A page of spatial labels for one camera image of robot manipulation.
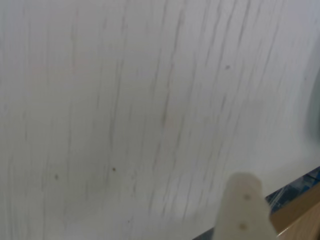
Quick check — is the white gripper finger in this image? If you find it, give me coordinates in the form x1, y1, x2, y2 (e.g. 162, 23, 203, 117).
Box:
214, 171, 278, 240

